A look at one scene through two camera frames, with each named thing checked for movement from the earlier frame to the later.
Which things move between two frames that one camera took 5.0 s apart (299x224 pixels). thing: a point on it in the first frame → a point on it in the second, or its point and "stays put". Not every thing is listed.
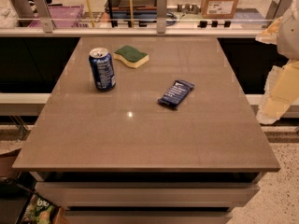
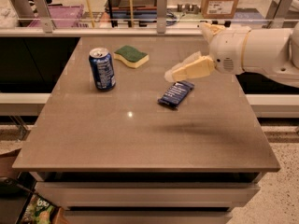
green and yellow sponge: x=131 y=56 stays put
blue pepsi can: x=102 y=67 stays put
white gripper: x=289 y=36 → x=226 y=50
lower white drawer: x=147 y=217 stays put
